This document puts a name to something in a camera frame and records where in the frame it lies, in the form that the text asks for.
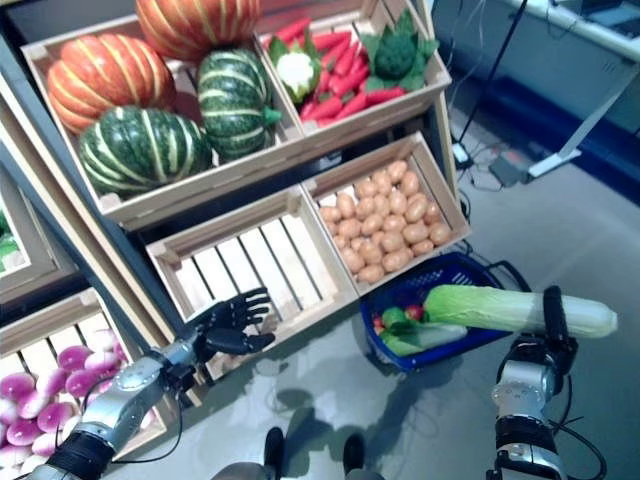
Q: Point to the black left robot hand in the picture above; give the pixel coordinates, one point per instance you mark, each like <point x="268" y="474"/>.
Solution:
<point x="230" y="325"/>

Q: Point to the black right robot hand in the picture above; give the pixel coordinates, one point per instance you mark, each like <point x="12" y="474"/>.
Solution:
<point x="555" y="320"/>

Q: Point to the green white napa cabbage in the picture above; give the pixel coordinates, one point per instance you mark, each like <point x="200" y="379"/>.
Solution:
<point x="440" y="335"/>
<point x="490" y="310"/>

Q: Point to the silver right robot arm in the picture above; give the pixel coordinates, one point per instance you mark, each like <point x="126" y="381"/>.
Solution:
<point x="525" y="390"/>

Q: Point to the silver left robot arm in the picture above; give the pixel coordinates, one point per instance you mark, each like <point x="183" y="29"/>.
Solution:
<point x="130" y="400"/>

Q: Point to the blue plastic shopping basket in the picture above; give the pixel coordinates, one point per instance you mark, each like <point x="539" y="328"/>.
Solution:
<point x="400" y="290"/>

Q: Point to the wooden cabbage crate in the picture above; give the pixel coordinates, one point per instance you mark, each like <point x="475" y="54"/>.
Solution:
<point x="225" y="235"/>

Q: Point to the purple white turnip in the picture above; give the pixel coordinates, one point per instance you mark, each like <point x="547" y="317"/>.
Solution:
<point x="105" y="340"/>
<point x="82" y="384"/>
<point x="52" y="381"/>
<point x="17" y="386"/>
<point x="102" y="361"/>
<point x="75" y="359"/>

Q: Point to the wooden pumpkin crate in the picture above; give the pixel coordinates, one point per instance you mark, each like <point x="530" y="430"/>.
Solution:
<point x="200" y="192"/>

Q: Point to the brown potato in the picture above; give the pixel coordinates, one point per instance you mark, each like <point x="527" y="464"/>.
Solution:
<point x="372" y="252"/>
<point x="346" y="205"/>
<point x="422" y="247"/>
<point x="396" y="261"/>
<point x="352" y="260"/>
<point x="371" y="274"/>
<point x="366" y="188"/>
<point x="392" y="241"/>
<point x="397" y="171"/>
<point x="382" y="181"/>
<point x="410" y="184"/>
<point x="440" y="234"/>
<point x="415" y="233"/>
<point x="330" y="214"/>

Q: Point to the red tomato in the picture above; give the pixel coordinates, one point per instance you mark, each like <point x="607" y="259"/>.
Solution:
<point x="415" y="313"/>

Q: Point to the white table leg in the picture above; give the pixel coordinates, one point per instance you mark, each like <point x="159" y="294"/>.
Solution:
<point x="550" y="167"/>

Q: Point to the grey power strip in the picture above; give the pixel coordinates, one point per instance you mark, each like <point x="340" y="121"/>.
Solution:
<point x="507" y="170"/>

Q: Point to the wooden turnip crate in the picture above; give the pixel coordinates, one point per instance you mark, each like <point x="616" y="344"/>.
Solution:
<point x="45" y="320"/>

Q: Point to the white power adapter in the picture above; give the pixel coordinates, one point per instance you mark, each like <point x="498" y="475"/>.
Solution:
<point x="461" y="156"/>

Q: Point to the wide green striped pumpkin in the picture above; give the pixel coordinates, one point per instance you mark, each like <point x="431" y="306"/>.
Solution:
<point x="145" y="150"/>

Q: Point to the wooden green pepper crate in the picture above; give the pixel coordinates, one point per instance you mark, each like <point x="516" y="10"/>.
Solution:
<point x="40" y="270"/>

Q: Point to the wooden potato crate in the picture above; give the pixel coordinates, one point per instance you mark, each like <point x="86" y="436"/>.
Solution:
<point x="360" y="167"/>

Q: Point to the tall green striped pumpkin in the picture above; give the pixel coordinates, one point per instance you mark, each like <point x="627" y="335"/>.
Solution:
<point x="232" y="100"/>

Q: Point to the red carrot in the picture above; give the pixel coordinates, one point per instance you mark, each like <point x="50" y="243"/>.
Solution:
<point x="332" y="39"/>
<point x="322" y="110"/>
<point x="352" y="105"/>
<point x="385" y="96"/>
<point x="292" y="30"/>

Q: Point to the long white desk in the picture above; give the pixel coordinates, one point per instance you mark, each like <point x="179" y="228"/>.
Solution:
<point x="550" y="65"/>

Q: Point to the wooden carrot crate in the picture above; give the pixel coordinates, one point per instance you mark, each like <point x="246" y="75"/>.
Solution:
<point x="380" y="117"/>

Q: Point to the black tripod pole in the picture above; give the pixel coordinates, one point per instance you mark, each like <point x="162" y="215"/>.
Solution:
<point x="493" y="70"/>

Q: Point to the white cauliflower with leaves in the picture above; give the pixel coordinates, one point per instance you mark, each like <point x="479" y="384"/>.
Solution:
<point x="296" y="67"/>

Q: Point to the orange striped pumpkin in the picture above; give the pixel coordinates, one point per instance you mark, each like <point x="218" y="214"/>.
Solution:
<point x="200" y="25"/>
<point x="105" y="80"/>

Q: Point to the green broccoli with leaves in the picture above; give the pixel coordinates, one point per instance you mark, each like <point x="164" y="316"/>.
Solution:
<point x="397" y="52"/>

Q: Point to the wooden display shelf frame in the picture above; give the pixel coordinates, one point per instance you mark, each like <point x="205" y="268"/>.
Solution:
<point x="115" y="260"/>

